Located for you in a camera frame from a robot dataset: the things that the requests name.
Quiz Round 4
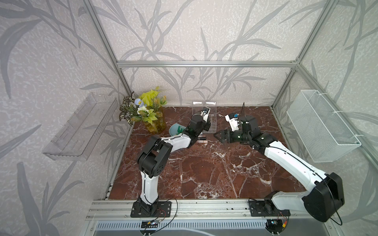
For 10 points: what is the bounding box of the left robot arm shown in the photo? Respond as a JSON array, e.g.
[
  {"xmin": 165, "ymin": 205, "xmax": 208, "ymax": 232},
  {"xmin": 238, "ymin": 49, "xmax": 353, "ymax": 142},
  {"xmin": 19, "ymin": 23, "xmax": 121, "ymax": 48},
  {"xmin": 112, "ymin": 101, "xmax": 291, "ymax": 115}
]
[{"xmin": 137, "ymin": 108, "xmax": 211, "ymax": 211}]

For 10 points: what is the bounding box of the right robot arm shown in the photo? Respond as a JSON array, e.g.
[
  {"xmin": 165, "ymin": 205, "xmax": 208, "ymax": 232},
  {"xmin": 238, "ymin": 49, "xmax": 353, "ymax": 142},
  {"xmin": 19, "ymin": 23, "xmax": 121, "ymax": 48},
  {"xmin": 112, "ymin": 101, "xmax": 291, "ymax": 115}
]
[{"xmin": 214, "ymin": 113, "xmax": 345, "ymax": 222}]

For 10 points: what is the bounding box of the clear acrylic lipstick organizer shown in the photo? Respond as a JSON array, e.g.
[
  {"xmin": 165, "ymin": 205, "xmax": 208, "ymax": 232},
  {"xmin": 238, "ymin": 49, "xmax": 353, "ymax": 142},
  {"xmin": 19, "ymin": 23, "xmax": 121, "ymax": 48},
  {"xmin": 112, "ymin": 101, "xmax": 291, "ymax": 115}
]
[{"xmin": 192, "ymin": 101, "xmax": 217, "ymax": 134}]

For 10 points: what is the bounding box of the teal dustpan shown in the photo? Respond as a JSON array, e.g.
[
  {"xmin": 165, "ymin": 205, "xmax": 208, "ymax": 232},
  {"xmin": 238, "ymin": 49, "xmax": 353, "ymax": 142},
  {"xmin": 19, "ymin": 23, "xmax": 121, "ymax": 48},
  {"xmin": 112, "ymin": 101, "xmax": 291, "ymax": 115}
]
[{"xmin": 169, "ymin": 123, "xmax": 186, "ymax": 137}]

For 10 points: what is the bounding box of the artificial plant in vase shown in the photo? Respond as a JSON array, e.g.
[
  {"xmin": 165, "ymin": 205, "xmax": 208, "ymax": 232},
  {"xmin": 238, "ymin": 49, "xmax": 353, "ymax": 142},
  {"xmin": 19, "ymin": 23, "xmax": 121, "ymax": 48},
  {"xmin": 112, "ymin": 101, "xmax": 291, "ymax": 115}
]
[{"xmin": 119, "ymin": 87, "xmax": 167, "ymax": 134}]

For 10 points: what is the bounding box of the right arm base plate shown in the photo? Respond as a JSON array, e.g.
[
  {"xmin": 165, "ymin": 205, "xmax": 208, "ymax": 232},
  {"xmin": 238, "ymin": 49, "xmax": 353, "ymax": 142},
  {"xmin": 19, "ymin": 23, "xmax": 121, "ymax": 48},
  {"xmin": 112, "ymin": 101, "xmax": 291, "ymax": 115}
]
[{"xmin": 248, "ymin": 198, "xmax": 291, "ymax": 217}]

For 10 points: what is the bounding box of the white wire mesh basket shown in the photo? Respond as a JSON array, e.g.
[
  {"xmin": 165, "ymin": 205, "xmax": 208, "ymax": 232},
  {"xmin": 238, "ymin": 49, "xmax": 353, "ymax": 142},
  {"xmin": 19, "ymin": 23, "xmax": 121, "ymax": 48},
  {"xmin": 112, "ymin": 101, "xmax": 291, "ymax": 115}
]
[{"xmin": 287, "ymin": 89, "xmax": 361, "ymax": 163}]

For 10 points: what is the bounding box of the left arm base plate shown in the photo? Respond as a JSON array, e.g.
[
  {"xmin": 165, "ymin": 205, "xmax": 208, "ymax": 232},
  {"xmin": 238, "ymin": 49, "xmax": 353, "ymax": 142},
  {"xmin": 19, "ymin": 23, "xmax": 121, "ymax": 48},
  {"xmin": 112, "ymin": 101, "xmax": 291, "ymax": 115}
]
[{"xmin": 131, "ymin": 199, "xmax": 172, "ymax": 218}]

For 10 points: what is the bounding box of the aluminium front rail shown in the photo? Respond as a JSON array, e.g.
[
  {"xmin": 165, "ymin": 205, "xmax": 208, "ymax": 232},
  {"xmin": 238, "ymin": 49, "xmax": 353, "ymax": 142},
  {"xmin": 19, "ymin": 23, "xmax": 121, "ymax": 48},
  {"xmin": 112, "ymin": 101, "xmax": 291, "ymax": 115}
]
[{"xmin": 85, "ymin": 198, "xmax": 336, "ymax": 221}]

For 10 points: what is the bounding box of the clear plastic wall shelf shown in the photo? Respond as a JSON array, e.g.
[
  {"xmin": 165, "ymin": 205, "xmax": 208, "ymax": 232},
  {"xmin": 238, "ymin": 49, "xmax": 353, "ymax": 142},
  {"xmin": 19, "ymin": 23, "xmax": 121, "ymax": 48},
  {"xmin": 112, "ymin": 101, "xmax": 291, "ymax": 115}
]
[{"xmin": 42, "ymin": 93, "xmax": 118, "ymax": 161}]

